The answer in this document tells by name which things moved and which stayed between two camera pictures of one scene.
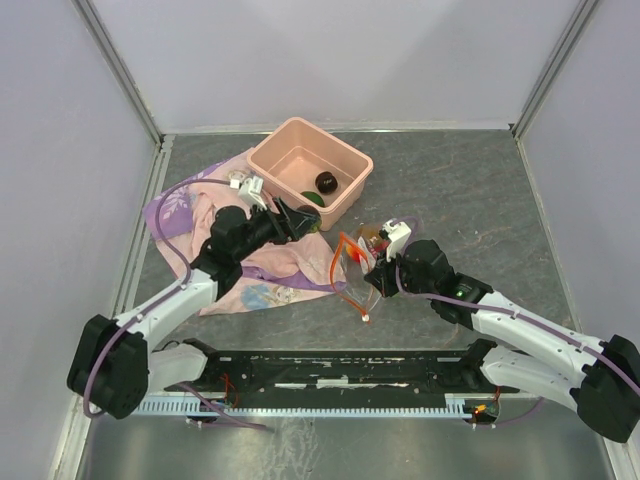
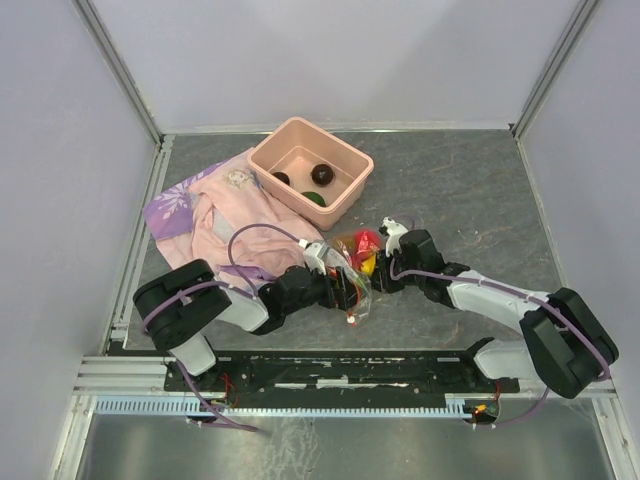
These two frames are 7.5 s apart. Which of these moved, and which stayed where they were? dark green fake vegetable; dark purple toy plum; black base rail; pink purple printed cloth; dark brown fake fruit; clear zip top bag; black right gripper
Moved: clear zip top bag; dark purple toy plum; dark brown fake fruit
Stayed: pink purple printed cloth; black base rail; black right gripper; dark green fake vegetable
